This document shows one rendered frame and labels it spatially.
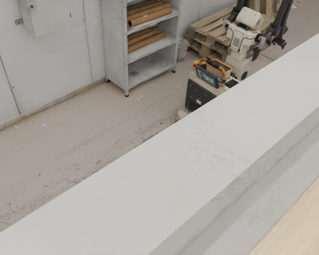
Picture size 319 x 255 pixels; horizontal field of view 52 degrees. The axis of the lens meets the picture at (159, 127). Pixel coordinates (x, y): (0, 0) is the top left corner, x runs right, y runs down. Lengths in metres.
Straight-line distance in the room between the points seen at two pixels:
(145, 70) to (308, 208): 2.91
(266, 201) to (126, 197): 0.17
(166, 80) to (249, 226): 4.26
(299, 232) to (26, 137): 2.90
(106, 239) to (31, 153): 3.52
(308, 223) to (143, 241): 2.06
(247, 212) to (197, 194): 0.11
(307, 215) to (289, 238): 0.21
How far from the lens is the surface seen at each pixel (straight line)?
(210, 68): 3.23
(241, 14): 3.30
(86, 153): 3.58
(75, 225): 0.22
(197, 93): 3.41
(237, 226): 0.32
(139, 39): 4.28
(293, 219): 2.22
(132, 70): 4.47
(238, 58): 3.40
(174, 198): 0.22
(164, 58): 4.75
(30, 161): 3.64
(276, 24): 3.30
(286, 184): 0.37
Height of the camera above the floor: 2.65
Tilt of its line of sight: 44 degrees down
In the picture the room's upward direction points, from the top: 4 degrees clockwise
